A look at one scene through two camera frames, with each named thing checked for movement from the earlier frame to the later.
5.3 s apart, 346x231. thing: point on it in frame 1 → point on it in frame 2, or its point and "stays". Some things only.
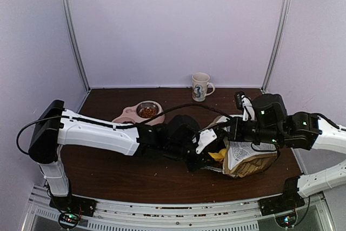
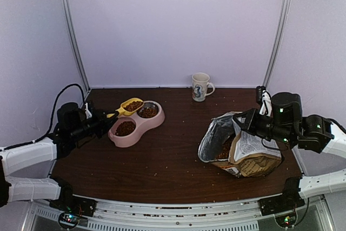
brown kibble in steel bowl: x=147 y=112 stays
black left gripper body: x=193 y=167 → x=98 y=125
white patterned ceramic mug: x=200 y=83 stays
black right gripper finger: x=219 y=126 → x=244 y=113
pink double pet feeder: x=142 y=111 stays
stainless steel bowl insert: x=147 y=110 stays
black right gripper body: x=238 y=134 → x=254 y=127
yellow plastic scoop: x=220 y=156 → x=126 y=103
